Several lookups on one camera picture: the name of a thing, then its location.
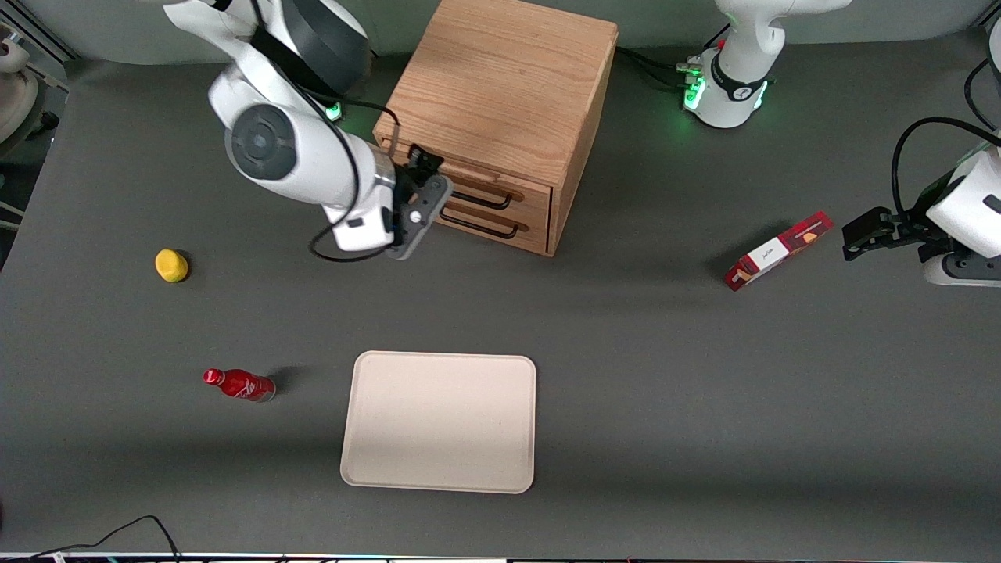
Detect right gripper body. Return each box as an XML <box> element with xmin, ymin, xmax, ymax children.
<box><xmin>322</xmin><ymin>164</ymin><xmax>419</xmax><ymax>253</ymax></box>

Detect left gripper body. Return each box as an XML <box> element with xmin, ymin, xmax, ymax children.
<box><xmin>892</xmin><ymin>145</ymin><xmax>1001</xmax><ymax>263</ymax></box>

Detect black metal drawer handle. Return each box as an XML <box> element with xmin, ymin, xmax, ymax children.
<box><xmin>439</xmin><ymin>206</ymin><xmax>521</xmax><ymax>240</ymax></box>
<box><xmin>443</xmin><ymin>182</ymin><xmax>515</xmax><ymax>211</ymax></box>

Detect wooden drawer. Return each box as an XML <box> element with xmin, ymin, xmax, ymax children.
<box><xmin>429</xmin><ymin>202</ymin><xmax>551</xmax><ymax>256</ymax></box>
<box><xmin>379</xmin><ymin>137</ymin><xmax>554</xmax><ymax>228</ymax></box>

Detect wooden drawer cabinet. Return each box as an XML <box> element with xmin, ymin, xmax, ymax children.
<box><xmin>370</xmin><ymin>0</ymin><xmax>619</xmax><ymax>257</ymax></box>

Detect red and white carton box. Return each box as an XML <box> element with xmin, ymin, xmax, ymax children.
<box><xmin>724</xmin><ymin>210</ymin><xmax>834</xmax><ymax>292</ymax></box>

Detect yellow lemon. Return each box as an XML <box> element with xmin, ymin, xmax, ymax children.
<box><xmin>155</xmin><ymin>249</ymin><xmax>190</xmax><ymax>283</ymax></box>

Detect red bottle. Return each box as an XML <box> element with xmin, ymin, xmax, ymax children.
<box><xmin>203</xmin><ymin>368</ymin><xmax>277</xmax><ymax>403</ymax></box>

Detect beige rectangular tray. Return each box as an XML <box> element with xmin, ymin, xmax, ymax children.
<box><xmin>339</xmin><ymin>350</ymin><xmax>537</xmax><ymax>495</ymax></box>

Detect beige round stand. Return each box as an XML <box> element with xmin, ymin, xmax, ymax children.
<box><xmin>0</xmin><ymin>31</ymin><xmax>40</xmax><ymax>145</ymax></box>

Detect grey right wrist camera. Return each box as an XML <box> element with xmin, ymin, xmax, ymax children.
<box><xmin>387</xmin><ymin>174</ymin><xmax>454</xmax><ymax>261</ymax></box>

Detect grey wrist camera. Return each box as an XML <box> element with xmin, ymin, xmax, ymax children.
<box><xmin>387</xmin><ymin>174</ymin><xmax>454</xmax><ymax>261</ymax></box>
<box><xmin>923</xmin><ymin>252</ymin><xmax>1001</xmax><ymax>288</ymax></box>

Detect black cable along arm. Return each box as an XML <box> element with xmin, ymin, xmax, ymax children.
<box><xmin>308</xmin><ymin>78</ymin><xmax>401</xmax><ymax>264</ymax></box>

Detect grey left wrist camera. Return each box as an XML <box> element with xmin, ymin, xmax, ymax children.
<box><xmin>923</xmin><ymin>252</ymin><xmax>1001</xmax><ymax>288</ymax></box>

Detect black looped gripper cable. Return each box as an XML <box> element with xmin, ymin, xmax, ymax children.
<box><xmin>892</xmin><ymin>117</ymin><xmax>1001</xmax><ymax>217</ymax></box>

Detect black curved cable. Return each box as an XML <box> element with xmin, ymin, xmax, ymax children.
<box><xmin>964</xmin><ymin>59</ymin><xmax>1001</xmax><ymax>131</ymax></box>

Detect black cable bundle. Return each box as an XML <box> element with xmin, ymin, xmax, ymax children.
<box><xmin>616</xmin><ymin>45</ymin><xmax>697</xmax><ymax>91</ymax></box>

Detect thin black floor cable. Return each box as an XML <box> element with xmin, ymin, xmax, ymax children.
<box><xmin>0</xmin><ymin>515</ymin><xmax>184</xmax><ymax>563</ymax></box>

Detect grey metal frame rail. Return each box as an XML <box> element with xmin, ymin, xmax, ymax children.
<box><xmin>0</xmin><ymin>6</ymin><xmax>79</xmax><ymax>63</ymax></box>

